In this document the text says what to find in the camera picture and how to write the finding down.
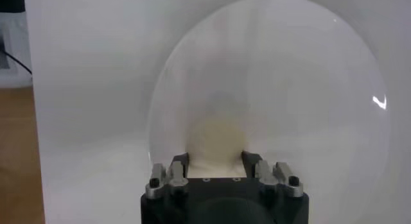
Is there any white steamed baozi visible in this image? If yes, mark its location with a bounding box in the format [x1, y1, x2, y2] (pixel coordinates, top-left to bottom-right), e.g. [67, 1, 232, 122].
[184, 114, 250, 178]

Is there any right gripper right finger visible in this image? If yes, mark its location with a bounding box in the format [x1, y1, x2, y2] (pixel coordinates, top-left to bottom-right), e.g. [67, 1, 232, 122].
[241, 150, 304, 199]

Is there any white round plate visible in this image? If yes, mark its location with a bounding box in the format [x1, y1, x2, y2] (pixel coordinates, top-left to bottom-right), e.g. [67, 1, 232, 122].
[148, 0, 392, 224]

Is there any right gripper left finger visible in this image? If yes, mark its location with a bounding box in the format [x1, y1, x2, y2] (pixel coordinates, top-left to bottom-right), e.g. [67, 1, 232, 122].
[146, 151, 190, 200]

